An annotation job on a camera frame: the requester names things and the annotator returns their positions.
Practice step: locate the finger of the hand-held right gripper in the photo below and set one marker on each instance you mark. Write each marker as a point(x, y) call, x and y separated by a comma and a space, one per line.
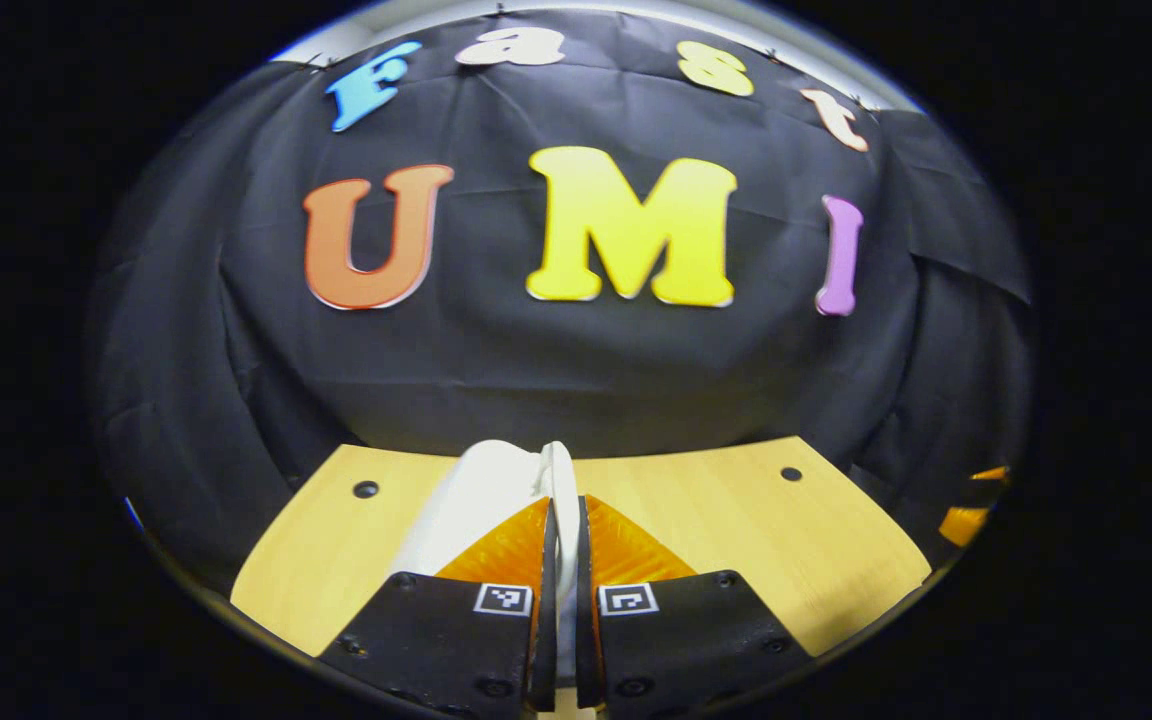
point(964, 526)
point(992, 474)

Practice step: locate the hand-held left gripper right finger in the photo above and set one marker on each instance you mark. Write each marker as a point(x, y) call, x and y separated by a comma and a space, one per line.
point(584, 620)

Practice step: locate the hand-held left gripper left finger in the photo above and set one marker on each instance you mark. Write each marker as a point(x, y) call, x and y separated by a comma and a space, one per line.
point(544, 620)

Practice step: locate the white suitcase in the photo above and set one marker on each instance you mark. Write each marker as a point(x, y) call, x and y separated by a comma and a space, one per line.
point(476, 500)

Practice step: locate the black backdrop cloth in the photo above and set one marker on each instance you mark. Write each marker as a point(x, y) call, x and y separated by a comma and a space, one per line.
point(536, 380)

